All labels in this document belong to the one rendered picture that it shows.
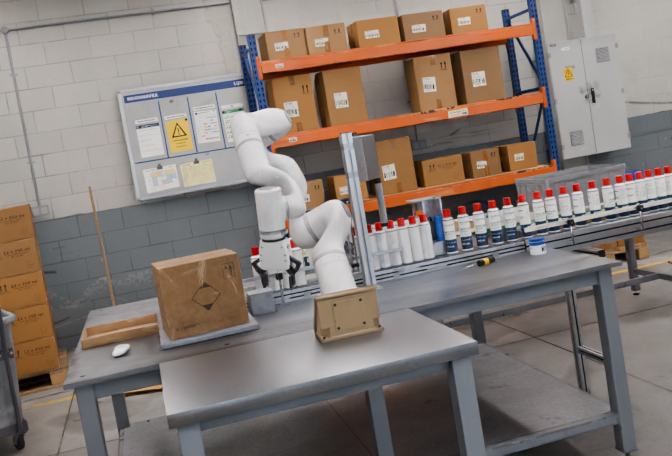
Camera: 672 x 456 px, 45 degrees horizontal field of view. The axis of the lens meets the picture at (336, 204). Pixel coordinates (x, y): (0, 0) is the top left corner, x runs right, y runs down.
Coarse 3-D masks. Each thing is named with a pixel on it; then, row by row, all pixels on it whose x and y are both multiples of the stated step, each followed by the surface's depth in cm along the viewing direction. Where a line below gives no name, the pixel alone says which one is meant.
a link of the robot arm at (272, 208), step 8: (256, 192) 250; (264, 192) 248; (272, 192) 248; (280, 192) 251; (256, 200) 251; (264, 200) 249; (272, 200) 249; (280, 200) 251; (256, 208) 253; (264, 208) 249; (272, 208) 249; (280, 208) 250; (288, 208) 251; (264, 216) 250; (272, 216) 250; (280, 216) 251; (288, 216) 253; (264, 224) 251; (272, 224) 250; (280, 224) 252
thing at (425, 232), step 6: (420, 216) 361; (420, 222) 362; (426, 222) 361; (420, 228) 361; (426, 228) 360; (420, 234) 362; (426, 234) 360; (426, 240) 361; (426, 246) 361; (432, 246) 362; (426, 252) 361; (432, 252) 361; (426, 258) 362; (432, 258) 361
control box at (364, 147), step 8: (360, 136) 336; (368, 136) 344; (360, 144) 336; (368, 144) 343; (360, 152) 336; (368, 152) 341; (376, 152) 351; (360, 160) 337; (368, 160) 340; (376, 160) 350; (360, 168) 337; (368, 168) 339; (376, 168) 348; (360, 176) 338; (368, 176) 337; (376, 176) 347
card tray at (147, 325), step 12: (108, 324) 344; (120, 324) 345; (132, 324) 346; (144, 324) 346; (156, 324) 323; (84, 336) 329; (96, 336) 338; (108, 336) 319; (120, 336) 320; (132, 336) 321; (144, 336) 322; (84, 348) 317
